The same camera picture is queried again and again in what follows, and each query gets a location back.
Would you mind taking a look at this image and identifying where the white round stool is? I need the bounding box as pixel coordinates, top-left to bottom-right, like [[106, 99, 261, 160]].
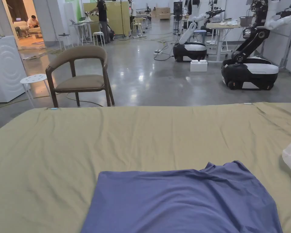
[[92, 31, 106, 46], [20, 74, 54, 109]]

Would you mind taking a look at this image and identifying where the white height-adjustable table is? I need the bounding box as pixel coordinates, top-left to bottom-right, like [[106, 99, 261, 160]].
[[206, 20, 245, 62]]

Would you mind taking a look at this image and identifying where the bed with beige sheet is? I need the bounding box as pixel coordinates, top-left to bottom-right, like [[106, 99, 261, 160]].
[[0, 102, 291, 233]]

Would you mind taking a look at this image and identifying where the white table with laptop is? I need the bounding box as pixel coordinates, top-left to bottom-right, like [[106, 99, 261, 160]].
[[69, 19, 99, 46]]

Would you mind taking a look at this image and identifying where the black and white wheeled robot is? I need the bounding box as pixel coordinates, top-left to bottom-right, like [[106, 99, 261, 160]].
[[221, 0, 291, 91], [172, 0, 226, 62]]

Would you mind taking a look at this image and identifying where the brown wooden armchair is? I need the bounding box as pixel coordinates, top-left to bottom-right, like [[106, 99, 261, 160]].
[[45, 45, 115, 108]]

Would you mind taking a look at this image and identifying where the wooden crate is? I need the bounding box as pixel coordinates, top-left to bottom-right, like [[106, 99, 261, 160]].
[[156, 7, 171, 20]]

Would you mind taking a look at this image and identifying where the blue shirt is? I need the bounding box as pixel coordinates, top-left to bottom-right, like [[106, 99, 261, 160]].
[[80, 160, 284, 233]]

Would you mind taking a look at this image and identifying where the dark round stool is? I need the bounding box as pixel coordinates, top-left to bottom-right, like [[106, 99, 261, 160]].
[[58, 33, 74, 50]]

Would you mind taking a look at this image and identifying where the white washing machine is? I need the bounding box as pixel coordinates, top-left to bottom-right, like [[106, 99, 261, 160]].
[[0, 35, 31, 103]]

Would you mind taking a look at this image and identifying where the pale yellow chair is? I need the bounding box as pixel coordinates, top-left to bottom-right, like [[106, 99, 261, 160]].
[[132, 17, 145, 33]]

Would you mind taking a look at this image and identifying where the white block box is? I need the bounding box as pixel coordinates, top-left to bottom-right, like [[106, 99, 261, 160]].
[[190, 59, 208, 72]]

